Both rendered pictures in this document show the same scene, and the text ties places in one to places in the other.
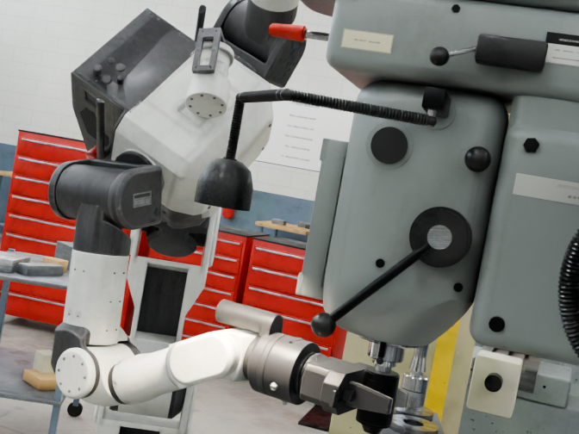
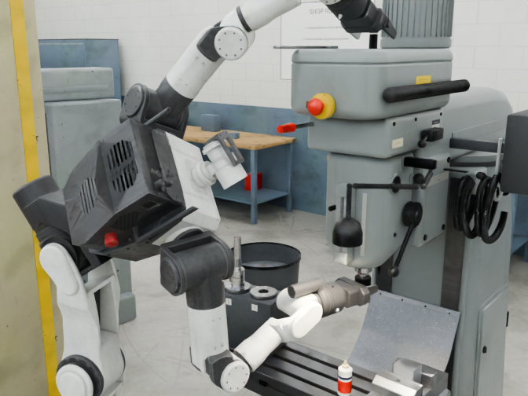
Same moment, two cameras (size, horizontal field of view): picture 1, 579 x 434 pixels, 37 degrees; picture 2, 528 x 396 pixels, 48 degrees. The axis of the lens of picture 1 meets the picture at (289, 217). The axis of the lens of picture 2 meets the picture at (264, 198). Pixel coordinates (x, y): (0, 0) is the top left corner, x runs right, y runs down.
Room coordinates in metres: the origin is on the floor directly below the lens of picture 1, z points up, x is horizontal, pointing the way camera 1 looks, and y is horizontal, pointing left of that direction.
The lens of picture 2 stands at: (0.71, 1.40, 1.89)
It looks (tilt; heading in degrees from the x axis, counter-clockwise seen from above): 14 degrees down; 295
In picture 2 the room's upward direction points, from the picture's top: straight up
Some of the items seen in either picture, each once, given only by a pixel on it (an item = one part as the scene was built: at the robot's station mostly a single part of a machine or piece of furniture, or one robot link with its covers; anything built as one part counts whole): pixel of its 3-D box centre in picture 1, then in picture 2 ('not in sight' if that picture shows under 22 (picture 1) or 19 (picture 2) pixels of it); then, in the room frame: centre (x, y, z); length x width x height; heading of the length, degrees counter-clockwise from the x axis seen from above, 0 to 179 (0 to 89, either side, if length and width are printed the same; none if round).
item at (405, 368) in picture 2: not in sight; (407, 373); (0.96, -0.12, 1.01); 0.06 x 0.05 x 0.06; 164
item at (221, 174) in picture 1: (226, 182); (347, 230); (1.09, 0.09, 1.47); 0.07 x 0.07 x 0.06
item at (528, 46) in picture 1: (487, 55); (427, 137); (0.96, -0.19, 1.66); 0.12 x 0.04 x 0.04; 76
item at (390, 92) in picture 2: not in sight; (429, 89); (0.96, -0.15, 1.79); 0.45 x 0.04 x 0.04; 76
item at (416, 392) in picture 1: (413, 393); (237, 278); (1.58, -0.28, 1.13); 0.05 x 0.05 x 0.05
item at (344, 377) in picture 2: not in sight; (345, 376); (1.14, -0.11, 0.96); 0.04 x 0.04 x 0.11
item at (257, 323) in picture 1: (252, 345); (305, 299); (1.22, 0.02, 1.24); 0.11 x 0.11 x 0.11; 61
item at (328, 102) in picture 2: not in sight; (322, 106); (1.17, 0.07, 1.76); 0.06 x 0.02 x 0.06; 166
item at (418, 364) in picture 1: (421, 345); (237, 252); (1.58, -0.28, 1.22); 0.03 x 0.03 x 0.11
